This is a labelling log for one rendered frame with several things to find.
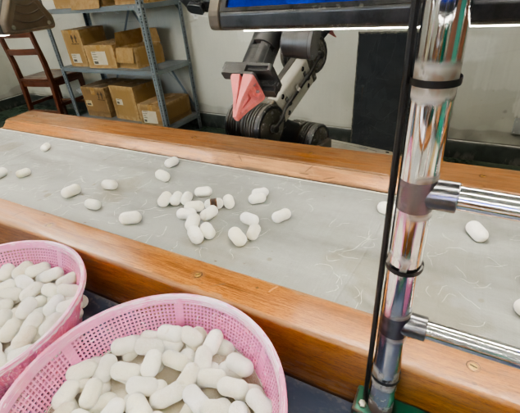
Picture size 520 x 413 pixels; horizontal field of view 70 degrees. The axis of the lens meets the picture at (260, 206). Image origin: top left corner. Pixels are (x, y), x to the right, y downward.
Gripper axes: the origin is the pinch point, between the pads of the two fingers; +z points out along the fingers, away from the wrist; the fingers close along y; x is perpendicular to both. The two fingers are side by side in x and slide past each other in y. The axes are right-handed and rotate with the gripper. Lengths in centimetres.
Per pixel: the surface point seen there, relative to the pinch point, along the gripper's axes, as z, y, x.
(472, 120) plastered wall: -111, 42, 169
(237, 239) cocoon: 22.7, 11.0, -3.8
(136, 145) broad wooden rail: 4.6, -33.6, 12.1
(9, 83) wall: -105, -434, 168
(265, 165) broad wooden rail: 4.0, 2.7, 12.1
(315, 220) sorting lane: 15.1, 18.9, 4.5
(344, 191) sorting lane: 6.6, 20.4, 11.3
